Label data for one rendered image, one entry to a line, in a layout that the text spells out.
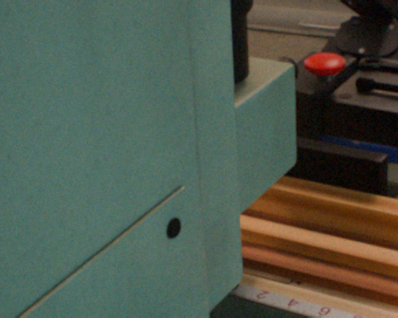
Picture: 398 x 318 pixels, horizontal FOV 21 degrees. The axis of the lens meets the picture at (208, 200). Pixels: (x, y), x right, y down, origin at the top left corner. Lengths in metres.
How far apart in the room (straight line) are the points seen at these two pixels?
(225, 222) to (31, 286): 0.21
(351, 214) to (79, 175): 0.38
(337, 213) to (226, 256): 0.18
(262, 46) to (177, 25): 3.42
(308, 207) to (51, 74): 0.41
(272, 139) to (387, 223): 0.10
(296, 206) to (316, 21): 3.19
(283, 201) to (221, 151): 0.21
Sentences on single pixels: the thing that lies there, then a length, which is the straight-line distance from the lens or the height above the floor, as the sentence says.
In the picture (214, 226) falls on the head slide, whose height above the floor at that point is 1.05.
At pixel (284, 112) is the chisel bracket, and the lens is 0.65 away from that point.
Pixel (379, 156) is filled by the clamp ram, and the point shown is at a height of 1.00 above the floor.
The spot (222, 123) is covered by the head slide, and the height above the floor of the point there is 1.10.
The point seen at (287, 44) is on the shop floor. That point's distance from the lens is 3.82.
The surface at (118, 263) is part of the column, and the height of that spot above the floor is 1.11.
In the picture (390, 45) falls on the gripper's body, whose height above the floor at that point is 0.92.
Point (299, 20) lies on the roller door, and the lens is 3.92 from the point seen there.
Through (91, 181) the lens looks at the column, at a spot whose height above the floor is 1.15.
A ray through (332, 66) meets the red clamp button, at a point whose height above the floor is 1.02.
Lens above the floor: 1.30
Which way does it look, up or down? 28 degrees down
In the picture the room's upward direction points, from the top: 4 degrees counter-clockwise
